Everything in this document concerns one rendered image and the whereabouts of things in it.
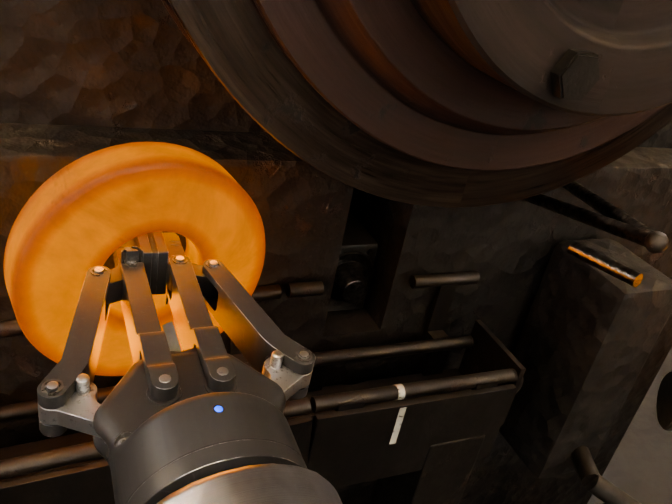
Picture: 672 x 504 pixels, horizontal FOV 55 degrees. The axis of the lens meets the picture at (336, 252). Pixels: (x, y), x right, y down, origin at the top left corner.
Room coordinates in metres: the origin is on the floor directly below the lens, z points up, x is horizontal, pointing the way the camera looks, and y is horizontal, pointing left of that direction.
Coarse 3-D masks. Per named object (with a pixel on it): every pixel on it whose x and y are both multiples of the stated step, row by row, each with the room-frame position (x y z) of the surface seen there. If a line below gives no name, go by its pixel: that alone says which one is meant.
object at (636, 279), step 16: (576, 192) 0.49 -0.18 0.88; (592, 192) 0.48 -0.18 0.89; (560, 208) 0.46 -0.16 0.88; (576, 208) 0.45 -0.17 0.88; (608, 208) 0.44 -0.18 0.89; (592, 224) 0.42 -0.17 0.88; (608, 224) 0.41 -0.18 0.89; (624, 224) 0.40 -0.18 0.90; (640, 224) 0.39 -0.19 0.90; (640, 240) 0.38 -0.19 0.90; (656, 240) 0.37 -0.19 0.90; (576, 256) 0.40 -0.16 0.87; (592, 256) 0.40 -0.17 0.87; (608, 272) 0.38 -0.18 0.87; (624, 272) 0.38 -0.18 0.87
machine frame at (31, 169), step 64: (0, 0) 0.41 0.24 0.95; (64, 0) 0.43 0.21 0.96; (128, 0) 0.45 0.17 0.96; (0, 64) 0.41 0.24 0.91; (64, 64) 0.43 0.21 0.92; (128, 64) 0.45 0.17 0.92; (192, 64) 0.47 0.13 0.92; (0, 128) 0.40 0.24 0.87; (64, 128) 0.43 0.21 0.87; (128, 128) 0.45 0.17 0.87; (192, 128) 0.47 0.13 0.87; (256, 128) 0.50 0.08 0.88; (0, 192) 0.36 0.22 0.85; (256, 192) 0.44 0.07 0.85; (320, 192) 0.47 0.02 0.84; (640, 192) 0.63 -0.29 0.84; (0, 256) 0.36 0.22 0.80; (320, 256) 0.47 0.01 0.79; (384, 256) 0.53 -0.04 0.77; (448, 256) 0.53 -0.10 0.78; (512, 256) 0.57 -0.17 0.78; (640, 256) 0.66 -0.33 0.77; (0, 320) 0.36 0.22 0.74; (320, 320) 0.48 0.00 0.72; (384, 320) 0.51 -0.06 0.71; (448, 320) 0.55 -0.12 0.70; (512, 320) 0.59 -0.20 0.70; (0, 384) 0.36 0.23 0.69; (640, 384) 0.71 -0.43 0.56; (512, 448) 0.62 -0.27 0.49
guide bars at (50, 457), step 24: (408, 384) 0.42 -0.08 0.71; (432, 384) 0.43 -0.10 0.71; (456, 384) 0.44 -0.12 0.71; (480, 384) 0.45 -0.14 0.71; (288, 408) 0.37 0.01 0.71; (312, 408) 0.38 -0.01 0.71; (336, 408) 0.38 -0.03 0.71; (24, 456) 0.29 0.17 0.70; (48, 456) 0.29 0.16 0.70; (72, 456) 0.30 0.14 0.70; (96, 456) 0.30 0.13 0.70
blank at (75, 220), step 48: (144, 144) 0.35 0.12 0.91; (48, 192) 0.31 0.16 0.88; (96, 192) 0.31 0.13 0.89; (144, 192) 0.32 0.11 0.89; (192, 192) 0.34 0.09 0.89; (240, 192) 0.36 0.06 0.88; (48, 240) 0.29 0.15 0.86; (96, 240) 0.31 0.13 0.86; (192, 240) 0.34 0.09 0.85; (240, 240) 0.36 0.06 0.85; (48, 288) 0.29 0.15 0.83; (48, 336) 0.29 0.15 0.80
